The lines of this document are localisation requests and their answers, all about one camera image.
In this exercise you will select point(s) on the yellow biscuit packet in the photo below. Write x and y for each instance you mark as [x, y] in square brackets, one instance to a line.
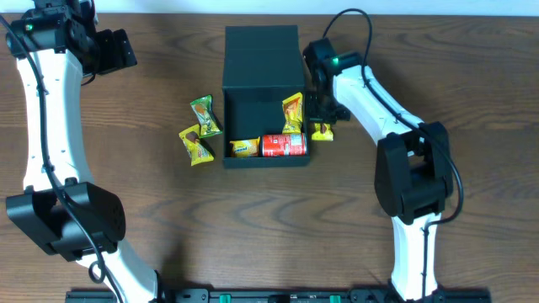
[245, 148]

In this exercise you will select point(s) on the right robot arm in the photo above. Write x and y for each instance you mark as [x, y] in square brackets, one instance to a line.
[412, 177]

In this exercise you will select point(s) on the yellow orange snack packet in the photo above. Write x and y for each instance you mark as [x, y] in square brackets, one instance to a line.
[292, 109]

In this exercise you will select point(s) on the green snack packet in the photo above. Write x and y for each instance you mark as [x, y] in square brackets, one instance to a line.
[202, 108]

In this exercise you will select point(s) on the yellow-green snack packet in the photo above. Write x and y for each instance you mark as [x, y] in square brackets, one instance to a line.
[322, 132]

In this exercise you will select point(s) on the red Pringles can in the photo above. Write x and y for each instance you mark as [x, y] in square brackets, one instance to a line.
[284, 145]

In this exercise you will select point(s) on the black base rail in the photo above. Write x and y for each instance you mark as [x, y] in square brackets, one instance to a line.
[361, 295]

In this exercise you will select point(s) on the dark green open box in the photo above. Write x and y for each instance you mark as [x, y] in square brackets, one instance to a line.
[262, 67]

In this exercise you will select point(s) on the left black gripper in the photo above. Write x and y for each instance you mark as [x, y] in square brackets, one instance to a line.
[113, 61]

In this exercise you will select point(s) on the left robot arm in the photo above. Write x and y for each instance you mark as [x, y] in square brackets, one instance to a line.
[58, 50]

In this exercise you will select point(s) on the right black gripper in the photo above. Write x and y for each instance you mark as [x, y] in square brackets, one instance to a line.
[343, 113]

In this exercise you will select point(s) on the yellow chocolate snack packet left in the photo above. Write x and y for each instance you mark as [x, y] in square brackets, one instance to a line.
[197, 152]

